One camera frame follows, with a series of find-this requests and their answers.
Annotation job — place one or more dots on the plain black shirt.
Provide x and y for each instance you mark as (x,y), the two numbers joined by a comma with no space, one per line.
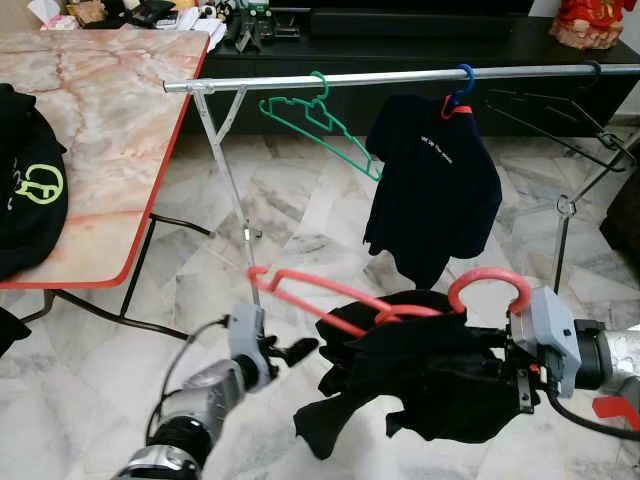
(420,370)

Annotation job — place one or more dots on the red plastic hanger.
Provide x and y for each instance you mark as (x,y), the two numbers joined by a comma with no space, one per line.
(490,272)

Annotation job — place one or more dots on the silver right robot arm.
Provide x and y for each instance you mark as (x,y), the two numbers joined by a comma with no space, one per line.
(615,355)

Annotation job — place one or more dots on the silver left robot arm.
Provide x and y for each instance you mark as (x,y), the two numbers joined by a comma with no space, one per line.
(200,395)

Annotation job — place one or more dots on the green plastic hanger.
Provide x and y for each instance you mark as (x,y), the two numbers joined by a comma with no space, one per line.
(317,101)

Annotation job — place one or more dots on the blue plastic hanger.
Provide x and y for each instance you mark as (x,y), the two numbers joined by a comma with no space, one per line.
(470,82)

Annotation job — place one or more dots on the navy shirt with red collar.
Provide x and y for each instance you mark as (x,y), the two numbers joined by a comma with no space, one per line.
(430,190)

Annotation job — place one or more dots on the marble table with red edge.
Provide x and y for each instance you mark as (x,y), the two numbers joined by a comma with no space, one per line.
(110,150)

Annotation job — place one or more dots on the black television console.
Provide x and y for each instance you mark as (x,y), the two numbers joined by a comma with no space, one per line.
(420,50)

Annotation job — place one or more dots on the black remote control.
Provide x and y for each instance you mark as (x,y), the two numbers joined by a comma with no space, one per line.
(245,32)

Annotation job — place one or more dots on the black shirt with green logo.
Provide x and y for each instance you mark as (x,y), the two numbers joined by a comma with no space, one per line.
(25,130)

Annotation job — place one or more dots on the black soundbar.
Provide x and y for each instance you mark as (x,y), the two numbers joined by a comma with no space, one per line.
(410,24)

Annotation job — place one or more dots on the black pouch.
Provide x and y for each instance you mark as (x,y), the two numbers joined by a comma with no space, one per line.
(150,10)

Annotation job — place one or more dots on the large red figurine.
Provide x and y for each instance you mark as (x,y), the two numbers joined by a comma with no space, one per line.
(590,20)

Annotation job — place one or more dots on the brown figurine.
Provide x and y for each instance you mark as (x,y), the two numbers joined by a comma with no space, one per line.
(86,12)

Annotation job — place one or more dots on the tissue box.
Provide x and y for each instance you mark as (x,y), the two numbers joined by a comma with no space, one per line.
(55,18)

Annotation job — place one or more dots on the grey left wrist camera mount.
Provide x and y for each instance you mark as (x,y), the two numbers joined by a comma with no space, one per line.
(245,335)

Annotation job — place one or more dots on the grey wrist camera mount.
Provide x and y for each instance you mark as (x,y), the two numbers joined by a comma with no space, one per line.
(245,335)
(550,330)

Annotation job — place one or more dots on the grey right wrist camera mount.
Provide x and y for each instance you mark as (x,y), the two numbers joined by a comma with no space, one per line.
(550,330)

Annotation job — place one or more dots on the silver clothes rack rail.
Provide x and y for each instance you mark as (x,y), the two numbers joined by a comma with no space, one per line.
(400,77)

